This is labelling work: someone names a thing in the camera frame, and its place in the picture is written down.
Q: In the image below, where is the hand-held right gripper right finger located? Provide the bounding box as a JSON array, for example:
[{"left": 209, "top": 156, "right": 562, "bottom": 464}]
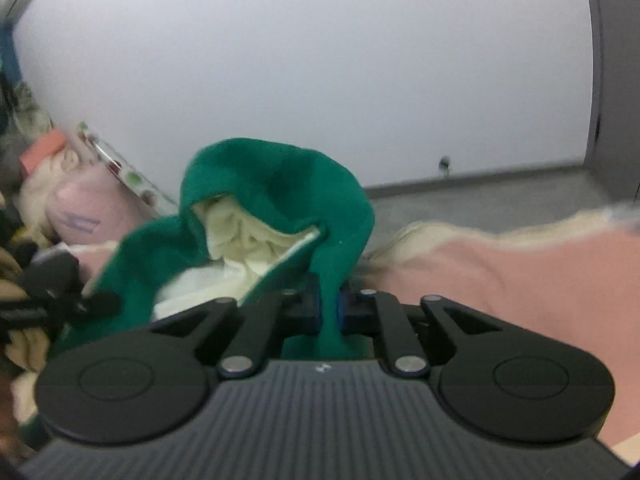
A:
[{"left": 337, "top": 285, "right": 503, "bottom": 378}]

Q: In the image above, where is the orange pink box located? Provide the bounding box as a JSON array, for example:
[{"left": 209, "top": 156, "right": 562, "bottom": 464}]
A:
[{"left": 19, "top": 129, "right": 67, "bottom": 179}]

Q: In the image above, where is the grey door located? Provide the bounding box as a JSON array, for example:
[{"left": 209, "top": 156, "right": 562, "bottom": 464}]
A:
[{"left": 581, "top": 0, "right": 640, "bottom": 207}]

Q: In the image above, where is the cream plush cloth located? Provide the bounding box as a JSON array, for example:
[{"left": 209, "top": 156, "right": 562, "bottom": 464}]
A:
[{"left": 19, "top": 149, "right": 83, "bottom": 223}]

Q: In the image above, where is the green hoodie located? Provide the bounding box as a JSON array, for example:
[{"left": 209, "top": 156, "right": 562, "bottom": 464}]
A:
[{"left": 50, "top": 136, "right": 376, "bottom": 361}]

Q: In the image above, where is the floral cloth strip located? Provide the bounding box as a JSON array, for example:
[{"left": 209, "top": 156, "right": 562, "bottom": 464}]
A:
[{"left": 76, "top": 121, "right": 180, "bottom": 212}]

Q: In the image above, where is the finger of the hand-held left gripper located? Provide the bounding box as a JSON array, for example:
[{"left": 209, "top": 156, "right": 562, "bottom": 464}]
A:
[{"left": 64, "top": 291, "right": 122, "bottom": 317}]

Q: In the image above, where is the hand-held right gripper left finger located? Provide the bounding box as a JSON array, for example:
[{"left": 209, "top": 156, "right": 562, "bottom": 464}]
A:
[{"left": 150, "top": 274, "right": 321, "bottom": 380}]

